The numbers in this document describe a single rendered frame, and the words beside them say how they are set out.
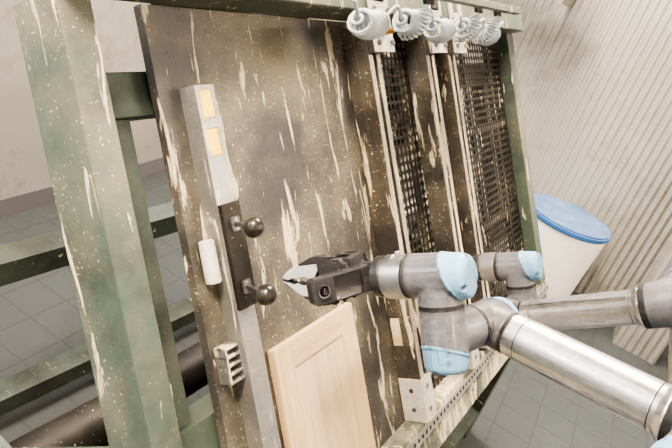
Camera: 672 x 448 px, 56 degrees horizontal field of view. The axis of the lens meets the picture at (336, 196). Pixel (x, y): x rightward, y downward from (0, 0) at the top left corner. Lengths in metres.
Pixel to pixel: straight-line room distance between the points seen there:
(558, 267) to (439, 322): 3.47
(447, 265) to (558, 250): 3.42
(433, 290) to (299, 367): 0.48
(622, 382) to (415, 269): 0.34
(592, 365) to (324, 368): 0.64
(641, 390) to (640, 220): 3.97
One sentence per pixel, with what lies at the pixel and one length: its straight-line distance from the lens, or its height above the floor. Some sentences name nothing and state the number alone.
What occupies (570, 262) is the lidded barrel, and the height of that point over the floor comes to 0.53.
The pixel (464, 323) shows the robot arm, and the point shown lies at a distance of 1.05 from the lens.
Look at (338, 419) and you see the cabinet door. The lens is 1.55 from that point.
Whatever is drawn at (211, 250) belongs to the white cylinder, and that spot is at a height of 1.44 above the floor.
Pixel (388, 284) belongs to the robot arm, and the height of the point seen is 1.54.
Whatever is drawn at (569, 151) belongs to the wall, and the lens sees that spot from 4.90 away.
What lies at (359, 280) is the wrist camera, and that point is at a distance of 1.08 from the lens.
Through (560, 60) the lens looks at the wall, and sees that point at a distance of 4.84.
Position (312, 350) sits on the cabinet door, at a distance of 1.44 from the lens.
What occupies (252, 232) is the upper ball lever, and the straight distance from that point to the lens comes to 1.07.
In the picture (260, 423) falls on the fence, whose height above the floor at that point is 1.16.
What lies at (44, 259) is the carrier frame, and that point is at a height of 0.76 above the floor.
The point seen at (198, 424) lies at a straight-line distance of 1.27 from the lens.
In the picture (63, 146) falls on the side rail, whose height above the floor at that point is 1.60.
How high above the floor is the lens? 2.05
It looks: 23 degrees down
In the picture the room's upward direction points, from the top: 20 degrees clockwise
